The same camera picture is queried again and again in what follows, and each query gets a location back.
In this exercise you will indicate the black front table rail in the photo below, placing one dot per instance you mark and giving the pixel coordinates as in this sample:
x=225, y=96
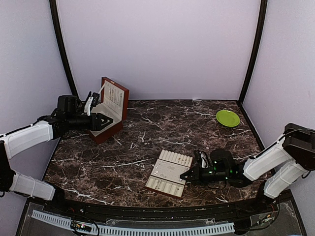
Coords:
x=148, y=205

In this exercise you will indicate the red wooden jewelry box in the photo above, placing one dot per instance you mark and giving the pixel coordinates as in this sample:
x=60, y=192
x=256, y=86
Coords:
x=114, y=103

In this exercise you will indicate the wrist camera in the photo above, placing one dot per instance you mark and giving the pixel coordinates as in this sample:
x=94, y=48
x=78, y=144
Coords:
x=202, y=159
x=90, y=102

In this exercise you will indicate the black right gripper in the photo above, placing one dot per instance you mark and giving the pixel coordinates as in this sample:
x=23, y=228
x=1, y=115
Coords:
x=196, y=177

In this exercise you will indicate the right black frame post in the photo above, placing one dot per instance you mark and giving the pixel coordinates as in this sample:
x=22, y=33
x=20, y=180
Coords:
x=254, y=53

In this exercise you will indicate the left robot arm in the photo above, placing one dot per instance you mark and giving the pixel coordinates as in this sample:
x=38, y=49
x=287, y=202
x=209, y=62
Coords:
x=70, y=114

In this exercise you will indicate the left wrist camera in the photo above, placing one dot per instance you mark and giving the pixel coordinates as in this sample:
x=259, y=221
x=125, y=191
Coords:
x=90, y=102

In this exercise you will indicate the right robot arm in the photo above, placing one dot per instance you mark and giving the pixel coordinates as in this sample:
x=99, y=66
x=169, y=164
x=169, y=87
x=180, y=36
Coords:
x=293, y=152

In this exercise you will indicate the black frame post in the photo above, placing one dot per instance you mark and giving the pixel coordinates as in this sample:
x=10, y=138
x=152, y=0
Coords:
x=254, y=53
x=61, y=47

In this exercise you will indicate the flat white jewelry tray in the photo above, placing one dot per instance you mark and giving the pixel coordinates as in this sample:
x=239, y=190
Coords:
x=165, y=176

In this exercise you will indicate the green plate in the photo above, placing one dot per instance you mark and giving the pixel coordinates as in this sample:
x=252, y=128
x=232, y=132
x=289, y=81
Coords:
x=228, y=118

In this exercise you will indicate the white slotted cable duct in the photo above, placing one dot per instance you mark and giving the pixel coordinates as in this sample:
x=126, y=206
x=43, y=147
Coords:
x=132, y=228

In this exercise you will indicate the left black frame post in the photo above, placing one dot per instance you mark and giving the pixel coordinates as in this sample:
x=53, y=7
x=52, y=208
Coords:
x=61, y=47

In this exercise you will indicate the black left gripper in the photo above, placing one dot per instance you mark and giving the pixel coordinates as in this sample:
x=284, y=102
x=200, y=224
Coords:
x=97, y=126

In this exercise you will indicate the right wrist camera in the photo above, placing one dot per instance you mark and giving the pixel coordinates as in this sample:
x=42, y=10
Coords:
x=202, y=159

